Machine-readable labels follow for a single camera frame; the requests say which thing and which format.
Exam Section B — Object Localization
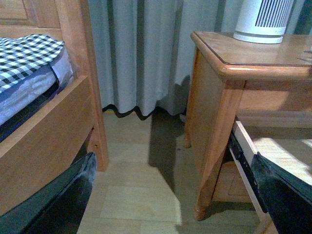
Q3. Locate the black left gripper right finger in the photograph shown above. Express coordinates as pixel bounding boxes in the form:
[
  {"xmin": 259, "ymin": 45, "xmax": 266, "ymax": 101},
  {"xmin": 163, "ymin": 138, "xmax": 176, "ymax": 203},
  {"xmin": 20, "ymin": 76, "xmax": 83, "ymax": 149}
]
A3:
[{"xmin": 251, "ymin": 154, "xmax": 312, "ymax": 234}]

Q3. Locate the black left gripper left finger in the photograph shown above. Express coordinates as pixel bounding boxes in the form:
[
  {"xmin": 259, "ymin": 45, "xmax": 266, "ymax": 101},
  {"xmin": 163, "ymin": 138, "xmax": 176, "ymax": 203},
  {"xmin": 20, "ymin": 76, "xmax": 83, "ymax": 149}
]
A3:
[{"xmin": 0, "ymin": 153, "xmax": 97, "ymax": 234}]

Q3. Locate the wooden drawer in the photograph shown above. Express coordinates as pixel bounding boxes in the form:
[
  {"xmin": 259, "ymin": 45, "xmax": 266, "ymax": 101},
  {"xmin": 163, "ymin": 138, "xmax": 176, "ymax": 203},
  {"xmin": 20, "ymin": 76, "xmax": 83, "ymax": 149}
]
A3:
[
  {"xmin": 212, "ymin": 161, "xmax": 252, "ymax": 203},
  {"xmin": 228, "ymin": 118, "xmax": 312, "ymax": 234}
]

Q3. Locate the wooden nightstand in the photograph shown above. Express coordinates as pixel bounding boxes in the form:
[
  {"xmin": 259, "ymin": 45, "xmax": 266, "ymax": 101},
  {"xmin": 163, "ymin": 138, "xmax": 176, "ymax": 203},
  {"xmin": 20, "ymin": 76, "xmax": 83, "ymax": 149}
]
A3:
[{"xmin": 184, "ymin": 31, "xmax": 312, "ymax": 221}]

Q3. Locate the grey mattress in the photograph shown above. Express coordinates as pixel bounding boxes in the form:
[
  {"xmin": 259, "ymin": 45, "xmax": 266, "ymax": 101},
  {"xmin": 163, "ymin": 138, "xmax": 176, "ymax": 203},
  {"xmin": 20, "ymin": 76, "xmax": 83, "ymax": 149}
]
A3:
[{"xmin": 0, "ymin": 48, "xmax": 74, "ymax": 124}]

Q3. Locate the checkered bed sheet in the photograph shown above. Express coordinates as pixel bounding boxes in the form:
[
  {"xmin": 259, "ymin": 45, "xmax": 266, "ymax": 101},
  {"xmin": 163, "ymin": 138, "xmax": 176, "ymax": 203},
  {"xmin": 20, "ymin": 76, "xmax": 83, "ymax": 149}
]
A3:
[{"xmin": 0, "ymin": 34, "xmax": 65, "ymax": 93}]

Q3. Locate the white tower fan heater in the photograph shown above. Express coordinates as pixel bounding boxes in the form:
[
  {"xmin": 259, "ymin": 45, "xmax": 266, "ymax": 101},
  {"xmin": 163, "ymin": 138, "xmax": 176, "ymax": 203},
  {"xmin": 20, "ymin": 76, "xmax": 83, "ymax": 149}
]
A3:
[{"xmin": 233, "ymin": 0, "xmax": 293, "ymax": 44}]

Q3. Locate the grey curtain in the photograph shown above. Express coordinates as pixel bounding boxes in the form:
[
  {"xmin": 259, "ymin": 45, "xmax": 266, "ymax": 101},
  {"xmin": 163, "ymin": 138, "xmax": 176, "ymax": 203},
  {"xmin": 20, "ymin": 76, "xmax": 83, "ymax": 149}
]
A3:
[{"xmin": 87, "ymin": 0, "xmax": 312, "ymax": 120}]

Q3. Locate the wooden bed frame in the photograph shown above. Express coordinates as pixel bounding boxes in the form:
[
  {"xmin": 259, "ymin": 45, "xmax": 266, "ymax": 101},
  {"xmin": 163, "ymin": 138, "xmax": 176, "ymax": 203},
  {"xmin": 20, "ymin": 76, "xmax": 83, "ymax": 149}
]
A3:
[{"xmin": 0, "ymin": 0, "xmax": 109, "ymax": 214}]

